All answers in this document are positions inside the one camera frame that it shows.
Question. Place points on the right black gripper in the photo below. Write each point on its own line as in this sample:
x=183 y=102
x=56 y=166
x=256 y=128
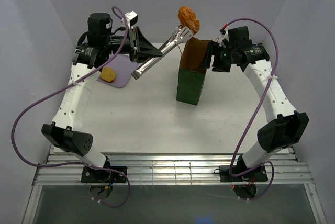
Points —
x=214 y=49

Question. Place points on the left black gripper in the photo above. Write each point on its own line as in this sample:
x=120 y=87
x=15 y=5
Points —
x=139 y=48

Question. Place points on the green paper bag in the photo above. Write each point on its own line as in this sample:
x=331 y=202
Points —
x=191 y=76

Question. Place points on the metal tongs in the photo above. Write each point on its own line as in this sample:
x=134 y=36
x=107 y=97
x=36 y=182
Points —
x=179 y=35

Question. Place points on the yellow bread slice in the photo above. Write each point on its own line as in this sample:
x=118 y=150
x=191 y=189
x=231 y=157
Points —
x=107 y=74

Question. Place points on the brown madeleine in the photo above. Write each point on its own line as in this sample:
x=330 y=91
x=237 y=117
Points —
x=187 y=18

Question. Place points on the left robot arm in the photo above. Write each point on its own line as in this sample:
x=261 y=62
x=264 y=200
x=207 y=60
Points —
x=65 y=130

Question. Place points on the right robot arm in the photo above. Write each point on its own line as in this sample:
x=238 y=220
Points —
x=285 y=125

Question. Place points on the lavender tray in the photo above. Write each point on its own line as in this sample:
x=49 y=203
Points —
x=122 y=67

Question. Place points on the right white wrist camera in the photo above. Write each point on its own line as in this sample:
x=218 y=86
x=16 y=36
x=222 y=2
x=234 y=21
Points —
x=224 y=35

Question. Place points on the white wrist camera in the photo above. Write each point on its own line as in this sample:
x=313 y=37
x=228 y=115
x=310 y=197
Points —
x=131 y=18
x=224 y=35

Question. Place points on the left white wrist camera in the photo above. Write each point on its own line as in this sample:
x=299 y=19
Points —
x=131 y=18

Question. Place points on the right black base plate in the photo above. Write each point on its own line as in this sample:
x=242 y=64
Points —
x=258 y=175

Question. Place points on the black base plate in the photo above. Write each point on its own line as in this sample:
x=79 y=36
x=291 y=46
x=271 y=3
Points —
x=90 y=175
x=258 y=175

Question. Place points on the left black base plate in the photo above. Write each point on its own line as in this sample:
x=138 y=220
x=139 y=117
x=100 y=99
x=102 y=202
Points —
x=90 y=175

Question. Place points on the aluminium rail frame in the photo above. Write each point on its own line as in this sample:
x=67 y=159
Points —
x=169 y=169

